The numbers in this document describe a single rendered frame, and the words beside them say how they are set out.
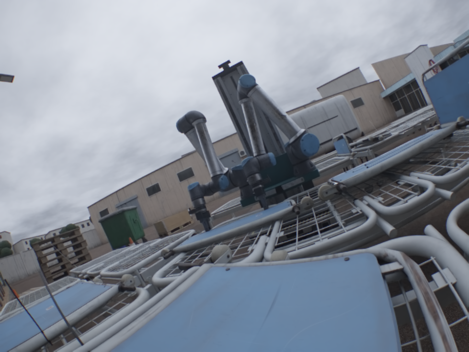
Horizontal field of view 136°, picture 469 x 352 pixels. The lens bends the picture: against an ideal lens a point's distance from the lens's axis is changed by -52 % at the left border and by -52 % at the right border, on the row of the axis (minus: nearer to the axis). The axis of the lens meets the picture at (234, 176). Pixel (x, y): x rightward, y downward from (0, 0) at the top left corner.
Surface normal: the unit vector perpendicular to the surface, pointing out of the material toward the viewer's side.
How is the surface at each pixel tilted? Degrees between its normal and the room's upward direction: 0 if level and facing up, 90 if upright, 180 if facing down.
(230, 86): 90
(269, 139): 90
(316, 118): 88
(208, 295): 7
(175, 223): 90
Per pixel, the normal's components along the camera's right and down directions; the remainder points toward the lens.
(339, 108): -0.21, 0.02
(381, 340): -0.29, -0.96
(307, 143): 0.14, -0.01
